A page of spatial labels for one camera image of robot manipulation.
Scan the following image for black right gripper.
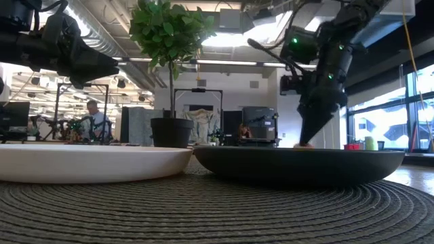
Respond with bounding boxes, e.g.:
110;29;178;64
297;44;354;146

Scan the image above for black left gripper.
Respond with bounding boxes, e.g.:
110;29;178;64
33;12;121;90

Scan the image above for black bowl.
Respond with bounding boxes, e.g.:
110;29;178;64
193;145;406;188

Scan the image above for person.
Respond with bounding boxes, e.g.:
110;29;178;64
81;100;113;142
238;123;254;140

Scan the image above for black equipment cabinet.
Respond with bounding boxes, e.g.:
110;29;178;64
241;106;278;141

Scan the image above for grey partition panel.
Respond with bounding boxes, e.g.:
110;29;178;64
120;106;164;147

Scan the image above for green leafy plant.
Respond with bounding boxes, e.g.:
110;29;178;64
128;0;218;119

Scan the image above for black computer monitor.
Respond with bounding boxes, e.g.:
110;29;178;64
0;101;31;131

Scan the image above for white plate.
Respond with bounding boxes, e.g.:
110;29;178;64
0;144;193;185

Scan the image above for black plant pot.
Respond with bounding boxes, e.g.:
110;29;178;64
150;117;195;149

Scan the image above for long ceiling light strip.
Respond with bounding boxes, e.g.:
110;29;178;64
111;56;318;69

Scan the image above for beige hanging cloth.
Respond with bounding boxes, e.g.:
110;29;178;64
182;108;218;145

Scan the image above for round woven grey placemat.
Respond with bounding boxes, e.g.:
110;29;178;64
0;155;434;244

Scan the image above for grey ceiling box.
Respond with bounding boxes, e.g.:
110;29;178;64
218;8;243;30

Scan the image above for black metal frame stand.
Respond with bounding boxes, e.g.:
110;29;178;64
173;87;224;143
52;82;110;145

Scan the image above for silver ceiling duct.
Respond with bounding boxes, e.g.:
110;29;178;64
66;0;164;93

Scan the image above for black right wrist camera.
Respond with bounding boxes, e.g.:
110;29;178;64
279;74;304;96

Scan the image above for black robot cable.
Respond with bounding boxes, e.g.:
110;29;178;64
246;37;308;74

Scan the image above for yellow hanging cable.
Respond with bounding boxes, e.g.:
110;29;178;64
401;0;434;150

